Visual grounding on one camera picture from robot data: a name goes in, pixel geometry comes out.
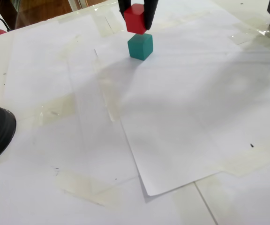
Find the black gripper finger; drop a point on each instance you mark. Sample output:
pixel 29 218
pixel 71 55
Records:
pixel 123 4
pixel 150 11

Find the red cube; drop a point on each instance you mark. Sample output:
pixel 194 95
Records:
pixel 135 21

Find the teal blue cube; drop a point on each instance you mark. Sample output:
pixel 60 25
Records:
pixel 138 48

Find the beige masking tape strip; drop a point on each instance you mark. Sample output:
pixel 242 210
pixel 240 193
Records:
pixel 112 110
pixel 55 110
pixel 85 187
pixel 107 23
pixel 247 162
pixel 186 206

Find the large white paper underlay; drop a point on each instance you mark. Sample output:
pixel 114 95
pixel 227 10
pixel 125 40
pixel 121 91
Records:
pixel 43 58

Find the white paper sheet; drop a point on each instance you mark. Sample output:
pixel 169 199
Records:
pixel 184 105

